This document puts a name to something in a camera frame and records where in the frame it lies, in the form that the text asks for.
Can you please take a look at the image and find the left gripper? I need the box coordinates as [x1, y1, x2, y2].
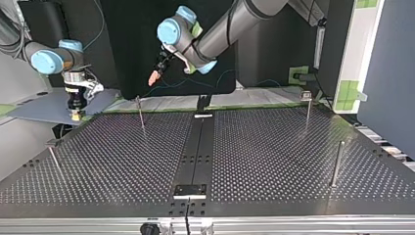
[148, 48, 174, 87]

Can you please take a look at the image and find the black round knob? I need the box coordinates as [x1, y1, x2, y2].
[139, 222, 161, 235]

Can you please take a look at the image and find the metal post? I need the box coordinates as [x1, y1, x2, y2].
[328, 140, 346, 188]
[44, 138, 64, 171]
[134, 95, 147, 132]
[300, 90, 313, 132]

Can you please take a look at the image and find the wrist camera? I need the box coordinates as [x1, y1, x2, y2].
[79, 76, 105, 102]
[161, 42, 194, 75]

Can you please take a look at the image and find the blue cable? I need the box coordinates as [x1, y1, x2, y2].
[142, 69, 286, 98]

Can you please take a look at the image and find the thin teal cable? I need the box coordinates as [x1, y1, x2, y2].
[82, 0, 107, 52]

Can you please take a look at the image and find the black cable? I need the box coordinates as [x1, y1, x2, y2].
[184, 196, 192, 235]

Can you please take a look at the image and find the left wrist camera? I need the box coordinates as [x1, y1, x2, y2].
[161, 42, 194, 75]

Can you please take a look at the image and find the grey board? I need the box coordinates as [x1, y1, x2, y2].
[7, 87, 122, 127]

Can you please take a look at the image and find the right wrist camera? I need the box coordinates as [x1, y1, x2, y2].
[79, 76, 105, 102]

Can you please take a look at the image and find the black panel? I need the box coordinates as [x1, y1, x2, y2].
[99, 0, 238, 101]

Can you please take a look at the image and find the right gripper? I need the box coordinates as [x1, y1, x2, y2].
[66, 84, 88, 122]

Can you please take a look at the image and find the connector holder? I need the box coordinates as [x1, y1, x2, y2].
[172, 183, 208, 201]

